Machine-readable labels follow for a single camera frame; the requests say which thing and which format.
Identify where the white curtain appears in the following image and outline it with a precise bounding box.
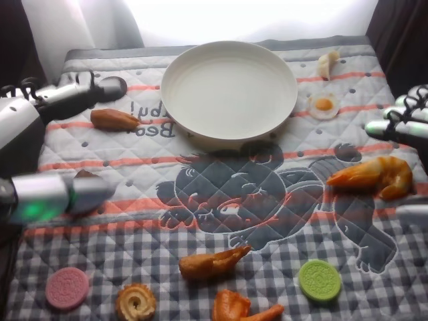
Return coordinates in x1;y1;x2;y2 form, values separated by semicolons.
19;0;146;84

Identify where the grey quilt with bear print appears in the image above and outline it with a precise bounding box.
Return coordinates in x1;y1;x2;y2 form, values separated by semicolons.
5;35;428;321

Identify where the white round plate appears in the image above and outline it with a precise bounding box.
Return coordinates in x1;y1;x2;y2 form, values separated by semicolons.
160;40;299;141

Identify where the large orange shrimp toy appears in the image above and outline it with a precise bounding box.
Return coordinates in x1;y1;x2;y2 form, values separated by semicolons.
326;156;414;201

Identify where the orange toy chicken leg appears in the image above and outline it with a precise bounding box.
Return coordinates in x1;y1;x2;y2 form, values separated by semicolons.
212;289;285;321

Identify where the toy grilled sausage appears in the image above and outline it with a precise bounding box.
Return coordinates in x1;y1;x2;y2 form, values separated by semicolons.
90;108;141;130

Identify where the toy fried tempura shrimp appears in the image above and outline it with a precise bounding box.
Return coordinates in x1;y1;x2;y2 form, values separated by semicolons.
179;245;252;280

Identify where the green sandwich cookie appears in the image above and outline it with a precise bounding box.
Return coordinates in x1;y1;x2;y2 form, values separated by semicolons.
298;259;343;304

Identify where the white toy dumpling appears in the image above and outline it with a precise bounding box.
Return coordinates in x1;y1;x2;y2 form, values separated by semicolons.
317;50;341;81

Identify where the dark curtain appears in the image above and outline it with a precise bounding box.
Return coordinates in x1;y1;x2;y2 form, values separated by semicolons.
365;0;428;93
0;0;46;90

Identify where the dark brown sandwich cookie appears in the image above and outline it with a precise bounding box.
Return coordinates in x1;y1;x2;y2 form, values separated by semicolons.
102;76;128;101

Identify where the toy fried egg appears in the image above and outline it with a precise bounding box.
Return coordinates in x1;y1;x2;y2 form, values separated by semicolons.
307;93;339;120

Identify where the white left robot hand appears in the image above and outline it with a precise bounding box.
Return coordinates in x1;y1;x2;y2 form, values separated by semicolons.
0;70;123;225

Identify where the brown meat chunk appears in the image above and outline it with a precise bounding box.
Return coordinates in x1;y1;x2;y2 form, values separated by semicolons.
73;169;101;181

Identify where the pink sandwich cookie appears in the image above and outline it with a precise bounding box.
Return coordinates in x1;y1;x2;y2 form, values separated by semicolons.
45;267;90;312

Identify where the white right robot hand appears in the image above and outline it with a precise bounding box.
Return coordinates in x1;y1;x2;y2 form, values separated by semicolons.
364;84;428;223

